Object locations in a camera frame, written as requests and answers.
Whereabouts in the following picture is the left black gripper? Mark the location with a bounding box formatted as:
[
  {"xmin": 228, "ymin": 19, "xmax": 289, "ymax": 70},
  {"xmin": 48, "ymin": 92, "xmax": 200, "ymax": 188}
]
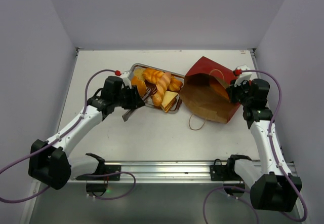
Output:
[{"xmin": 113, "ymin": 85, "xmax": 145, "ymax": 109}]

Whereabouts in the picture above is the round orange bun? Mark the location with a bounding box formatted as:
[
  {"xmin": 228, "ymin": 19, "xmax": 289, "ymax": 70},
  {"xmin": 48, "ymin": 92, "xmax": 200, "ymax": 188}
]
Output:
[{"xmin": 131, "ymin": 76, "xmax": 147, "ymax": 97}]

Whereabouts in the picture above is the fake baguette loaf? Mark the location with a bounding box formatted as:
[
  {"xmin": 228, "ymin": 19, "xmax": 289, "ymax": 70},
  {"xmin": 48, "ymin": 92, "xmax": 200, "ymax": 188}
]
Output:
[{"xmin": 151, "ymin": 72, "xmax": 172, "ymax": 106}]

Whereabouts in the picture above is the braided orange bread loaf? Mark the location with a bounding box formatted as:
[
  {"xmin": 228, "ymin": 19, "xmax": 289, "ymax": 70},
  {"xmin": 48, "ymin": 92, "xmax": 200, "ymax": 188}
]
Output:
[{"xmin": 142, "ymin": 68, "xmax": 183, "ymax": 92}]

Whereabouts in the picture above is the fake triangle sandwich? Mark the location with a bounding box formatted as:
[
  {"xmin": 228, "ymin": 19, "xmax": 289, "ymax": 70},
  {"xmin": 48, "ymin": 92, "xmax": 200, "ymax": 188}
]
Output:
[{"xmin": 160, "ymin": 91, "xmax": 178, "ymax": 113}]

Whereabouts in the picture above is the red brown paper bag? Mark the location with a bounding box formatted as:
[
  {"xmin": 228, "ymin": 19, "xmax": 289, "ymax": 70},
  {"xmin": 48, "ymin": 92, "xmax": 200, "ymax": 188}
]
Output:
[{"xmin": 180, "ymin": 56, "xmax": 240, "ymax": 124}]

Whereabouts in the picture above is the seeded bread slice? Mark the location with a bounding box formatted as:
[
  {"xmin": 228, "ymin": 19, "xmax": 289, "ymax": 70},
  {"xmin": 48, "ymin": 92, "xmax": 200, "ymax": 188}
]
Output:
[{"xmin": 133, "ymin": 67, "xmax": 145, "ymax": 80}]

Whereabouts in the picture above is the oval scored bread loaf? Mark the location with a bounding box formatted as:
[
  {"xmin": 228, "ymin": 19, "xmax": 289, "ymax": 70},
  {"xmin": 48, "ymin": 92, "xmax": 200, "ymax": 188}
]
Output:
[{"xmin": 209, "ymin": 77, "xmax": 229, "ymax": 101}]

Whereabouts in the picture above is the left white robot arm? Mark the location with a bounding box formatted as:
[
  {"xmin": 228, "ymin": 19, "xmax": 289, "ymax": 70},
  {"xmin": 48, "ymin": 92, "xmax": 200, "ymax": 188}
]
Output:
[{"xmin": 28, "ymin": 71, "xmax": 145, "ymax": 190}]

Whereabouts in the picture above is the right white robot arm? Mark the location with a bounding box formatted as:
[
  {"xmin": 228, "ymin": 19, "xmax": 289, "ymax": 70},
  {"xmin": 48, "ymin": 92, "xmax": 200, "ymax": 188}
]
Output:
[{"xmin": 210, "ymin": 79, "xmax": 302, "ymax": 212}]

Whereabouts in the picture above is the stainless steel tray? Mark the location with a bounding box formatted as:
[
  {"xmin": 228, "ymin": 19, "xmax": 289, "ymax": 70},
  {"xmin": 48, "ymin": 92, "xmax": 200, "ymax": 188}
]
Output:
[{"xmin": 126, "ymin": 62, "xmax": 185, "ymax": 115}]

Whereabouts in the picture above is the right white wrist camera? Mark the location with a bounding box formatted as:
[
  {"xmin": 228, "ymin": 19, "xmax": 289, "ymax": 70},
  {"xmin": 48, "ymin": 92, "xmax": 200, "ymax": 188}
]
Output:
[{"xmin": 233, "ymin": 65, "xmax": 252, "ymax": 87}]

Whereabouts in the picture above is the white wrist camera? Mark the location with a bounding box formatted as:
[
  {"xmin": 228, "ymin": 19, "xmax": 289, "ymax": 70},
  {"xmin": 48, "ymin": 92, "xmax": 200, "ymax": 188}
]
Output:
[
  {"xmin": 114, "ymin": 70, "xmax": 132, "ymax": 86},
  {"xmin": 233, "ymin": 65, "xmax": 252, "ymax": 87}
]

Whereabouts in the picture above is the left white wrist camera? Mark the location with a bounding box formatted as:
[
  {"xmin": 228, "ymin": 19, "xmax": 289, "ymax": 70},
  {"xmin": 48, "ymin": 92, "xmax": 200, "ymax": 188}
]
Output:
[{"xmin": 114, "ymin": 70, "xmax": 132, "ymax": 86}]

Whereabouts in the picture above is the aluminium mounting rail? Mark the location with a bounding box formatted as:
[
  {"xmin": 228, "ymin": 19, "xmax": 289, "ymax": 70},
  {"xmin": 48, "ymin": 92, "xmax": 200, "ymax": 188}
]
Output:
[{"xmin": 70, "ymin": 160, "xmax": 297, "ymax": 183}]

